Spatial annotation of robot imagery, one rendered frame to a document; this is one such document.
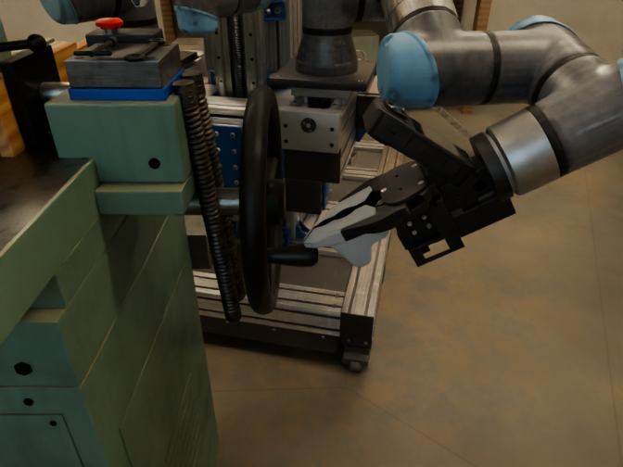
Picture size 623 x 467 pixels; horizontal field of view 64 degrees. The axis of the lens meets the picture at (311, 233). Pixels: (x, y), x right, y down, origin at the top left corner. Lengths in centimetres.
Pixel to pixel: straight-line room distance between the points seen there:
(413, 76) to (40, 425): 54
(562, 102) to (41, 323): 52
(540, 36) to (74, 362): 57
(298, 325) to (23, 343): 96
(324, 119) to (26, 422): 77
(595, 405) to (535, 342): 25
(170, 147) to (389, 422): 104
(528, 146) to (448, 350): 119
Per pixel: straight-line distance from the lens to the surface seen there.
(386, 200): 49
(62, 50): 75
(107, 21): 64
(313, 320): 139
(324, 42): 119
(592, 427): 157
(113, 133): 57
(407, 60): 52
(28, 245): 48
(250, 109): 55
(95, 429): 63
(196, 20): 98
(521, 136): 50
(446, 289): 186
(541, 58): 57
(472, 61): 54
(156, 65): 55
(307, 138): 111
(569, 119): 50
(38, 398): 62
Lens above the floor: 112
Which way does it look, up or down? 32 degrees down
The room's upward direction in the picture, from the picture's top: straight up
